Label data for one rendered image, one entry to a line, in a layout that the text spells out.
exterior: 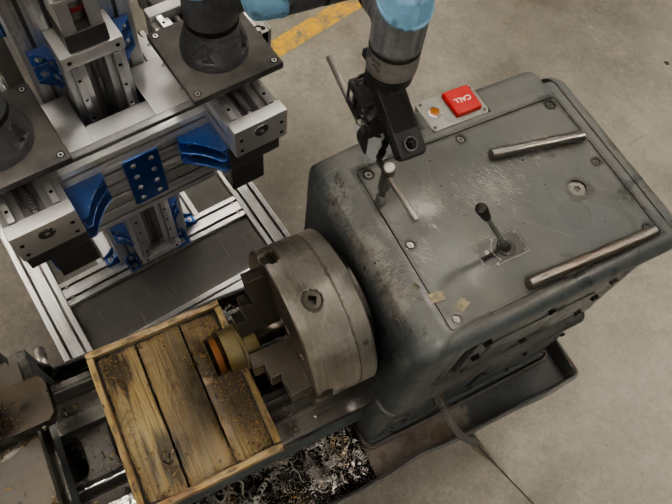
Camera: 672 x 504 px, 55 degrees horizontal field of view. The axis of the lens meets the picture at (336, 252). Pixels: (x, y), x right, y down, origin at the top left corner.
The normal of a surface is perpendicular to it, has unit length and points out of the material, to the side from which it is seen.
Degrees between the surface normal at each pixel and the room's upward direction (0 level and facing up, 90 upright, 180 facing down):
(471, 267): 0
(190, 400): 0
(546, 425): 0
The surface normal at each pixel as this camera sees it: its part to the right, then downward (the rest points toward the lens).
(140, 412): 0.08, -0.45
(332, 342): 0.36, 0.18
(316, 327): 0.28, -0.03
